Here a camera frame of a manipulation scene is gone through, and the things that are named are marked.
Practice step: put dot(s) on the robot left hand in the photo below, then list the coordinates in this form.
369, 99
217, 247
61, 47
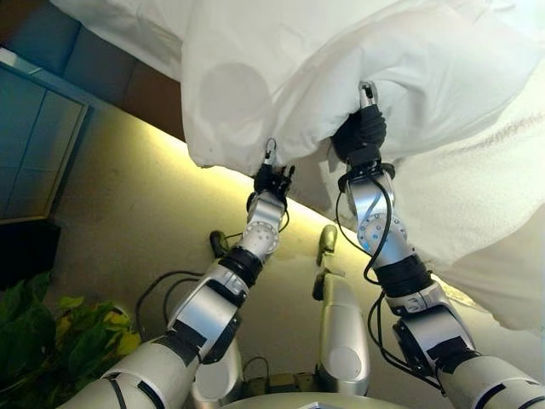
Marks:
272, 179

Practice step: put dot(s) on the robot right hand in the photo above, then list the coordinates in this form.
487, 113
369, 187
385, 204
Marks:
366, 128

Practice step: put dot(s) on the white duvet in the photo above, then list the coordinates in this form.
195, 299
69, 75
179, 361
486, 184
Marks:
306, 64

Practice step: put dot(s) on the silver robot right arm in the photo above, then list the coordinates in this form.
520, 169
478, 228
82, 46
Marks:
426, 324

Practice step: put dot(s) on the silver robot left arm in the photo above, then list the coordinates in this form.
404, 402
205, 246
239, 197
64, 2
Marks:
204, 315

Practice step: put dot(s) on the white fitted bed sheet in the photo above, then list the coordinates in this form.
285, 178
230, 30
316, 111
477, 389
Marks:
136, 25

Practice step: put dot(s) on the robot left leg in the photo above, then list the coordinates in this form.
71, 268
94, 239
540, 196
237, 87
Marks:
217, 243

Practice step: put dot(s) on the robot leg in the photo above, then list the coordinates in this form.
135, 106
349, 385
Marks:
217, 243
345, 324

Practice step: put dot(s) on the white textured fringed blanket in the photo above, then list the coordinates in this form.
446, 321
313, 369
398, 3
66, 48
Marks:
481, 191

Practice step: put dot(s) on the robot right leg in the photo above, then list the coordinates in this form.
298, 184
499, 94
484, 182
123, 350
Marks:
345, 324

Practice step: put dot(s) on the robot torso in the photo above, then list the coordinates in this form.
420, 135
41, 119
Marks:
332, 402

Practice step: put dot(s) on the light wooden nightstand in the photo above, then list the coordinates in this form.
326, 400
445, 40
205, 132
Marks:
38, 149

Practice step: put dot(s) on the black box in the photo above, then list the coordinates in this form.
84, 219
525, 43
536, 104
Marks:
25, 255

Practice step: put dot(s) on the green leafy plant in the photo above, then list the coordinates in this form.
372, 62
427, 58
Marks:
47, 341

